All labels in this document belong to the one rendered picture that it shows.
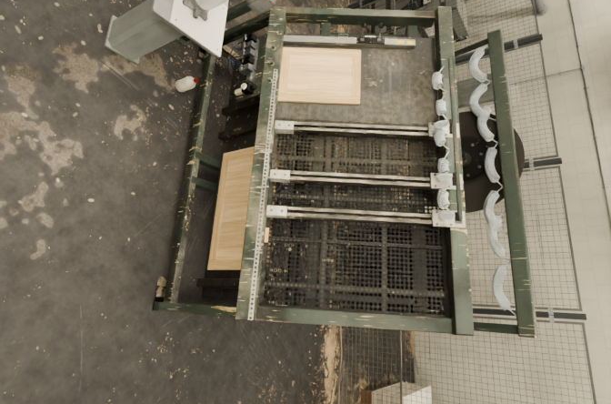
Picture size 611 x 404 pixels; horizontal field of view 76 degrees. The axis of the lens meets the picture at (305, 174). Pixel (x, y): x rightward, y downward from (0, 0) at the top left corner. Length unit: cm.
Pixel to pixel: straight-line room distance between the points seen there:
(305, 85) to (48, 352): 221
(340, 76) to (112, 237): 186
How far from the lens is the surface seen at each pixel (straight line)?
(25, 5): 297
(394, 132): 263
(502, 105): 321
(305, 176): 248
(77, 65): 296
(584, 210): 703
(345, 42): 300
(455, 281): 245
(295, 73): 288
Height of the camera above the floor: 247
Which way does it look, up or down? 33 degrees down
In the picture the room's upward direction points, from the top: 81 degrees clockwise
